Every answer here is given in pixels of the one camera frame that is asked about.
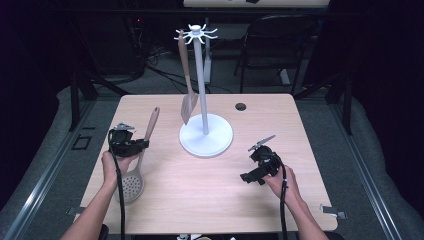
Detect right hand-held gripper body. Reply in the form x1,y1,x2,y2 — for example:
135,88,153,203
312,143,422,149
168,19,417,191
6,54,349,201
248,134,284,181

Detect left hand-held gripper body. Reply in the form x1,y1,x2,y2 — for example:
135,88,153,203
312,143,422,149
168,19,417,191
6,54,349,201
108,122,141,158

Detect beige skimmer spoon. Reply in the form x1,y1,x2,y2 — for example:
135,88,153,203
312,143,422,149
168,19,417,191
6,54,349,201
114,106,161,204

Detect white utensil rack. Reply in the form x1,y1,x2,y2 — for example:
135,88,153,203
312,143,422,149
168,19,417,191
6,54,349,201
173,23,234,158

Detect beige solid spatula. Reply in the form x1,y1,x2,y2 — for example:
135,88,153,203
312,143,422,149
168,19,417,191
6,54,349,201
177,29,200,126

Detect person's left hand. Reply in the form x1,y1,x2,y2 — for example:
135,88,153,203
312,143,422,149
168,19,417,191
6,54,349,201
101,150,141,188

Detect person's right hand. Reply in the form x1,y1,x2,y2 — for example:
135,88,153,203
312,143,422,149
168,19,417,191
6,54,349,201
264,166,303,206

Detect dark equipment cabinet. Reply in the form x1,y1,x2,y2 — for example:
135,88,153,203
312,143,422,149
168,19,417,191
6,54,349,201
66,13,148,78

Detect black folding chair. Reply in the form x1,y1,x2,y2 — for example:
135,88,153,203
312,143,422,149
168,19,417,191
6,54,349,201
233,14,318,96

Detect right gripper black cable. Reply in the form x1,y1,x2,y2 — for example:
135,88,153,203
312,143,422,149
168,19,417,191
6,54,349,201
279,164,290,240

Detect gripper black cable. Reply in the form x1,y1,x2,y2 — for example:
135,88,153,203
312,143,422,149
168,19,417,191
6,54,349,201
107,129,127,240
279,164,290,240

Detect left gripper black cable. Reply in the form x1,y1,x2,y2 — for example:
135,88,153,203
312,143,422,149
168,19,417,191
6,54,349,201
107,129,127,240

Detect black metal frame leg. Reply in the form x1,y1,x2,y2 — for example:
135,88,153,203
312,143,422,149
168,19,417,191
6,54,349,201
293,71,354,136
68,71,129,133

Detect black floor cables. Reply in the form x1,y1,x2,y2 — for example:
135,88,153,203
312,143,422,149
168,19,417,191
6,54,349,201
144,46,234,95

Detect aluminium floor rail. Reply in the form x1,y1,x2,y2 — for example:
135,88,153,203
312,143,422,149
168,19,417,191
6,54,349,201
328,99,405,240
0,99,98,240

